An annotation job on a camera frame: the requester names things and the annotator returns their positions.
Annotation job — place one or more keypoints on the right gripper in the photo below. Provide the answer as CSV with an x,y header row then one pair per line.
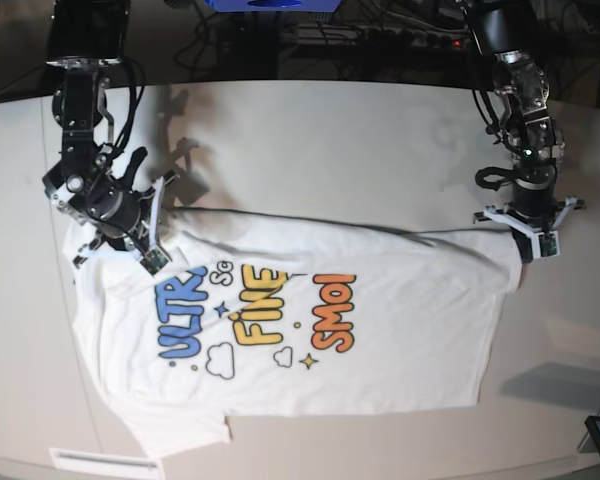
x,y
126,221

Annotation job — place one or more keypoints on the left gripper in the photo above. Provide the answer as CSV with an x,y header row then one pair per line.
x,y
522,228

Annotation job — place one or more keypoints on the white printed T-shirt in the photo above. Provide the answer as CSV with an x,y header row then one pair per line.
x,y
268,316

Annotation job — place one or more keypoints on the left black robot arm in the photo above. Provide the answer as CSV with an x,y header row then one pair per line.
x,y
505,31

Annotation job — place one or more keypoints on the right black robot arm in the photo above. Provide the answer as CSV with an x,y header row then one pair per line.
x,y
86,38

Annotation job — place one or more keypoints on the blue box at top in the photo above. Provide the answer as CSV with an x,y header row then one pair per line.
x,y
225,6

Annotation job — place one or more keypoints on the white paper label strip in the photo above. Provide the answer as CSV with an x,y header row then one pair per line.
x,y
106,465

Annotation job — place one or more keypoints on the black power strip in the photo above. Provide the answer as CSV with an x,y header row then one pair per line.
x,y
391,37

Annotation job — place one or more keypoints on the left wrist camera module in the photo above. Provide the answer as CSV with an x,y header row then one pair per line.
x,y
545,244

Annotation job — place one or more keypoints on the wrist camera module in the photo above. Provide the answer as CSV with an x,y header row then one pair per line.
x,y
545,244
154,260

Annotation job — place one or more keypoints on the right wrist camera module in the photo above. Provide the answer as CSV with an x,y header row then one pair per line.
x,y
154,260

